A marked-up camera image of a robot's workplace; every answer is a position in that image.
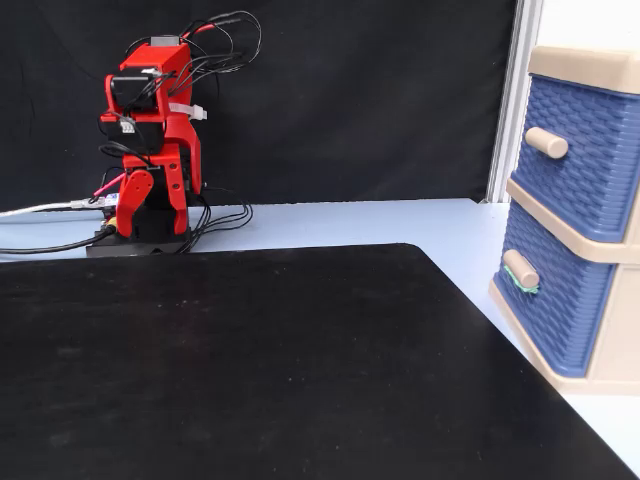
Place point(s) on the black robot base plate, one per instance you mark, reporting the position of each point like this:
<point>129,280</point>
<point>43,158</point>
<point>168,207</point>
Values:
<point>107,248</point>

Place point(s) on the white aluminium frame post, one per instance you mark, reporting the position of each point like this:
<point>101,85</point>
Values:
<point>515,100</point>

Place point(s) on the black table mat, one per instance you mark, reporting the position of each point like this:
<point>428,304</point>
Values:
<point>300,360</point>

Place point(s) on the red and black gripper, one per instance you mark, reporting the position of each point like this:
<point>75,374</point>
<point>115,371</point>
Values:
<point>135,132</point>

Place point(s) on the black backdrop cloth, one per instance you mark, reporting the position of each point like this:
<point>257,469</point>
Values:
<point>350,100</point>

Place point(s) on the beige plastic drawer cabinet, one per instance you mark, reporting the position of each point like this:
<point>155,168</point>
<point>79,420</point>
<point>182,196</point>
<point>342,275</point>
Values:
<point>575,62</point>

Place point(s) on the white zip tie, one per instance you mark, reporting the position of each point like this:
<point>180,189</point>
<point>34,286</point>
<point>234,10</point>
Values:
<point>192,111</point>

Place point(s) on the pink controller board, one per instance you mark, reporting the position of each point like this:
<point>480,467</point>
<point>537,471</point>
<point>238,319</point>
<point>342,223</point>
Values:
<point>111,198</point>

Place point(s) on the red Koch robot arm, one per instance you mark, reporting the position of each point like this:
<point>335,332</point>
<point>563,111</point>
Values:
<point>160,62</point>

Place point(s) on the green rubber band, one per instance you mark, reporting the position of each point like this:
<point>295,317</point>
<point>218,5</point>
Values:
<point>520,284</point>

